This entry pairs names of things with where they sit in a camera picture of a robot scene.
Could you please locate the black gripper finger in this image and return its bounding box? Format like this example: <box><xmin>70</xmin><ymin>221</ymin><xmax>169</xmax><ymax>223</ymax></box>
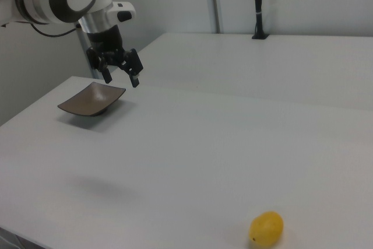
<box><xmin>117</xmin><ymin>48</ymin><xmax>145</xmax><ymax>88</ymax></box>
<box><xmin>86</xmin><ymin>47</ymin><xmax>114</xmax><ymax>85</ymax></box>

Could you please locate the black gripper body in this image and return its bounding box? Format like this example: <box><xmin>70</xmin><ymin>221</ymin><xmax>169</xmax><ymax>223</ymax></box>
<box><xmin>86</xmin><ymin>25</ymin><xmax>125</xmax><ymax>58</ymax></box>

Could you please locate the yellow lemon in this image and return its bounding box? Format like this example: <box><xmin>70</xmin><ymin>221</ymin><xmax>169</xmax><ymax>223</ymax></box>
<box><xmin>248</xmin><ymin>211</ymin><xmax>284</xmax><ymax>247</ymax></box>

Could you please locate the brown square ceramic plate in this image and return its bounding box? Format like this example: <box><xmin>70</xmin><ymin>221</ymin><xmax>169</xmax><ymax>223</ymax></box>
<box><xmin>57</xmin><ymin>82</ymin><xmax>126</xmax><ymax>117</ymax></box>

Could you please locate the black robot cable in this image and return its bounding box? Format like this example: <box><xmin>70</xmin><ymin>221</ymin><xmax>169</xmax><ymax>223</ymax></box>
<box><xmin>29</xmin><ymin>21</ymin><xmax>82</xmax><ymax>37</ymax></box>

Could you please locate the black camera pole with base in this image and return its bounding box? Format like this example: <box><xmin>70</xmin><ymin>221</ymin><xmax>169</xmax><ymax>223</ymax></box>
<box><xmin>251</xmin><ymin>0</ymin><xmax>270</xmax><ymax>40</ymax></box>

